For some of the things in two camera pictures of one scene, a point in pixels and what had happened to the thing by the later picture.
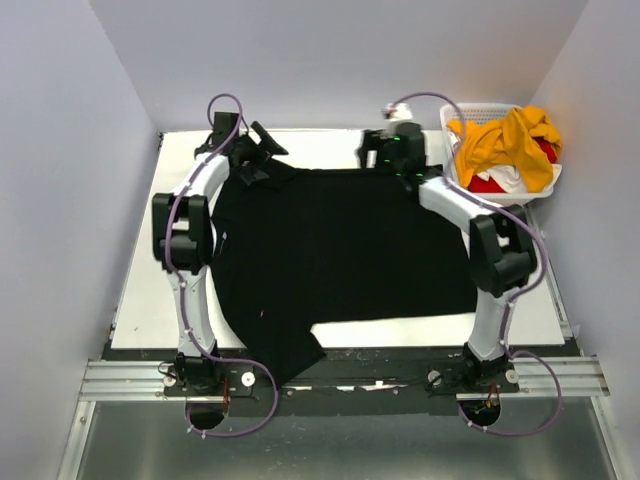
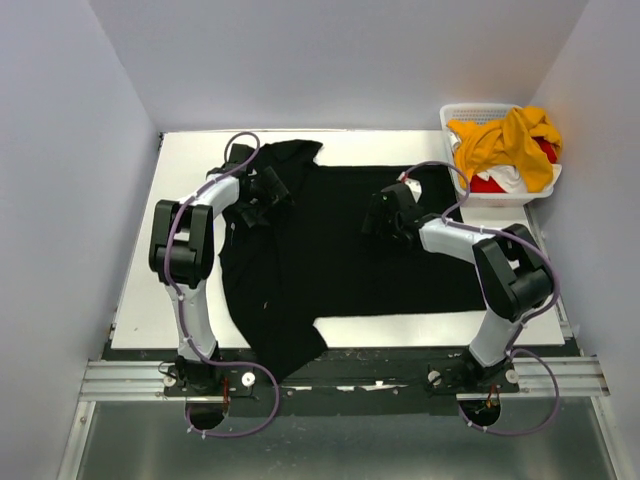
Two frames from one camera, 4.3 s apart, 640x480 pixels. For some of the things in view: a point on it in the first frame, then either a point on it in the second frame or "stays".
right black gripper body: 381,143 -> 388,226
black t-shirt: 296,244 stays
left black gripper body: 251,156 -> 261,198
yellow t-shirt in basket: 510,140 stays
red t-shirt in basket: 481,185 stays
